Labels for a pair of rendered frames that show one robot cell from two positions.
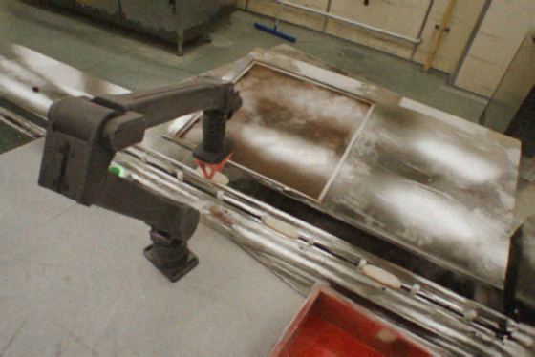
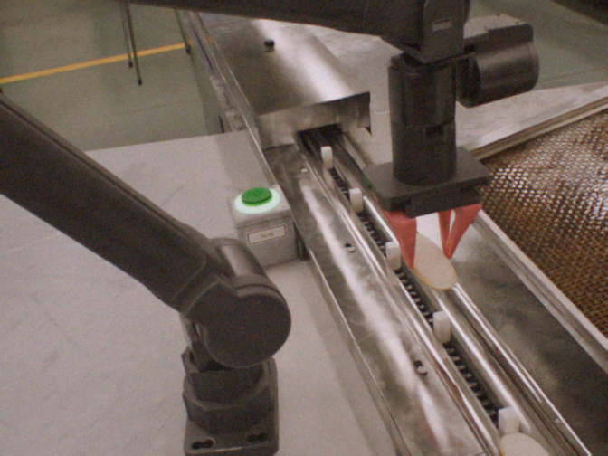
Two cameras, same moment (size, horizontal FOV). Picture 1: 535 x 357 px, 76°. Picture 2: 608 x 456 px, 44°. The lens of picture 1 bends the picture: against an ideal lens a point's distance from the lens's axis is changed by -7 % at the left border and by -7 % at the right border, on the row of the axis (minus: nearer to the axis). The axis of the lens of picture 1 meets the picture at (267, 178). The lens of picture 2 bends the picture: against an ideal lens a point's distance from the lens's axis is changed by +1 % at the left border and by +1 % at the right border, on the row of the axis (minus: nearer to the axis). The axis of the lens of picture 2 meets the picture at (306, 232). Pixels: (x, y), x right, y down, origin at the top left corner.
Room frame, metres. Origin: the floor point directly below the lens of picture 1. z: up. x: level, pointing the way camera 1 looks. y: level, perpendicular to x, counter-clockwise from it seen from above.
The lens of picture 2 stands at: (0.29, -0.30, 1.35)
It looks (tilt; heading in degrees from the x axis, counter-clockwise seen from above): 32 degrees down; 57
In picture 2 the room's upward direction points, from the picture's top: 8 degrees counter-clockwise
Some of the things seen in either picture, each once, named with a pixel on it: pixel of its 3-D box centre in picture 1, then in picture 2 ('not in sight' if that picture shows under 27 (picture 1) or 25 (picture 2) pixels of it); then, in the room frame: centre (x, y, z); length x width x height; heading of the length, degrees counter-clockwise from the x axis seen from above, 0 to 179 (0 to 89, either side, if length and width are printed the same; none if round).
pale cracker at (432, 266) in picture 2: (212, 175); (427, 258); (0.71, 0.15, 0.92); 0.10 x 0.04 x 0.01; 67
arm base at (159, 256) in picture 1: (169, 248); (227, 382); (0.50, 0.21, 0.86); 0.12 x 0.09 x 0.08; 55
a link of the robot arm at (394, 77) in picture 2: (215, 117); (428, 87); (0.72, 0.14, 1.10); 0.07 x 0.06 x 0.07; 164
